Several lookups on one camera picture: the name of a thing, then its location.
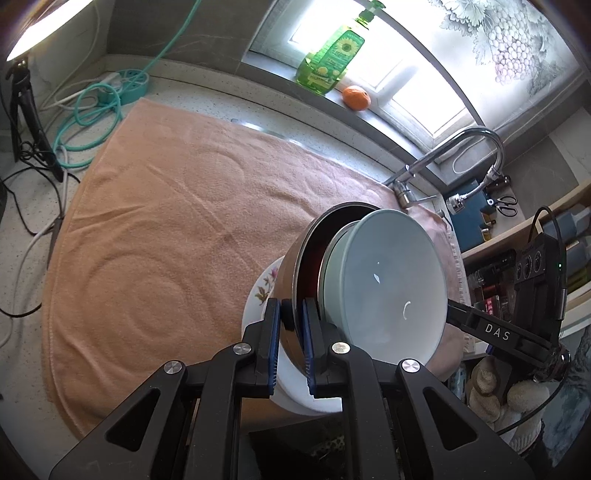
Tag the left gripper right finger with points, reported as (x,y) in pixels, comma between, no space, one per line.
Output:
(336,369)

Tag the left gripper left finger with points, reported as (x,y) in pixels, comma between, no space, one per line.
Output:
(244,370)

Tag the small pink flower plate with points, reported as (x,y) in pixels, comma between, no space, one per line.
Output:
(291,391)

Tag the light blue ceramic bowl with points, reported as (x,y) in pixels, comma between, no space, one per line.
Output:
(383,286)

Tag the large steel bowl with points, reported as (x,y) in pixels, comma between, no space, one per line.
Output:
(290,314)

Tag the white gloved right hand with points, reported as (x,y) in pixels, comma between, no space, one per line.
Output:
(500,406)

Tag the blue knife block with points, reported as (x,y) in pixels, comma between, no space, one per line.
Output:
(469,222)

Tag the pink towel mat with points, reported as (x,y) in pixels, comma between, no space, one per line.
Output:
(173,222)

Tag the orange tangerine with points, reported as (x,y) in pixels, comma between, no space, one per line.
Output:
(356,98)

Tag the grape print roller blind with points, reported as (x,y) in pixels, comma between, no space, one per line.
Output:
(505,55)

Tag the green dish soap bottle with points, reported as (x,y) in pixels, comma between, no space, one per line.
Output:
(321,71)

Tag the black tripod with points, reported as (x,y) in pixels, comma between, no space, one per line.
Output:
(22,102)

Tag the black handled scissors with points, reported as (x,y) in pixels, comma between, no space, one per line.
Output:
(506,205)

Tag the white window frame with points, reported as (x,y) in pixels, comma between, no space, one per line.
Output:
(409,88)

